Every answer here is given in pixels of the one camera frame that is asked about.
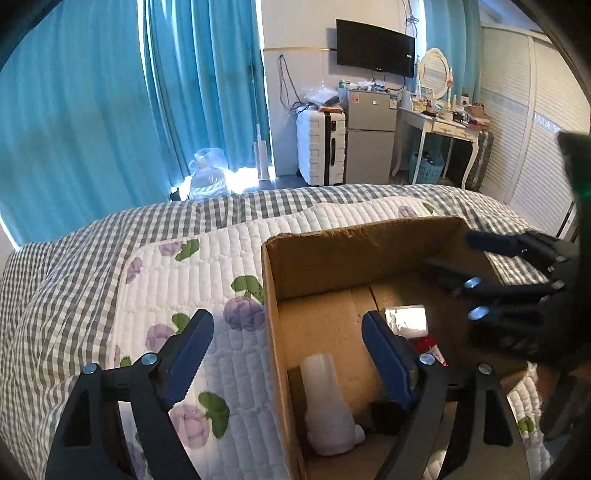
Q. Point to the white louvred wardrobe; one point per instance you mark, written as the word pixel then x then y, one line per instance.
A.
pixel 521 129

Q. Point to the small white packet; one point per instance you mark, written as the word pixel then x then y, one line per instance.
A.
pixel 408 321

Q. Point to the wide blue curtain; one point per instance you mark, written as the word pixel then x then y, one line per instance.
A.
pixel 115 106

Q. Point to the blue plastic basket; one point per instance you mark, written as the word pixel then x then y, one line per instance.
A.
pixel 427 171

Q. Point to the dark grey suitcase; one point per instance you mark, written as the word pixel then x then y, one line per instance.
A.
pixel 482 154

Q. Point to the narrow blue curtain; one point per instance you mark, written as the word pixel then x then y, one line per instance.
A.
pixel 455 41

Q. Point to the white dressing table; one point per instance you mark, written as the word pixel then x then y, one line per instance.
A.
pixel 450 127

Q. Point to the oval white mirror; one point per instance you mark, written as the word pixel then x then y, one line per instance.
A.
pixel 434 71

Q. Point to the white hard suitcase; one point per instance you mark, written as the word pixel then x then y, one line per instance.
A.
pixel 314 147

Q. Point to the silver small fridge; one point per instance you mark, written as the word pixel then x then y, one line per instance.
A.
pixel 371 138

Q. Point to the red tube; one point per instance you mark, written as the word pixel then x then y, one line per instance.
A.
pixel 429 348

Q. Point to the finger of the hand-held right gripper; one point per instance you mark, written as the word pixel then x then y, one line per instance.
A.
pixel 491 243
pixel 503 295

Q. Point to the white plastic bottle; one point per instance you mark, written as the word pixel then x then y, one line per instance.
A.
pixel 325 406

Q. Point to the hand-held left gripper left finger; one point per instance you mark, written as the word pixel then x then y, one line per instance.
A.
pixel 188 361

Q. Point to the clear water jug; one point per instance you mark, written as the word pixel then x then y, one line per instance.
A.
pixel 208 177

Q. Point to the white flat mop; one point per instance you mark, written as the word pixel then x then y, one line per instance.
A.
pixel 261 159

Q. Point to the black wall television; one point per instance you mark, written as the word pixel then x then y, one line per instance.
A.
pixel 374 48

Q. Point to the white floral quilt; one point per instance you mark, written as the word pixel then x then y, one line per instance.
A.
pixel 207 258

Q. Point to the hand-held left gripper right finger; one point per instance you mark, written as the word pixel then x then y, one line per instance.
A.
pixel 387 361

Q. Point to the clear plastic bags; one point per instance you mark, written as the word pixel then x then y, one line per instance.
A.
pixel 321 96

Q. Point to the brown cardboard box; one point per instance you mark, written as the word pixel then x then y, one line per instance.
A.
pixel 323 263

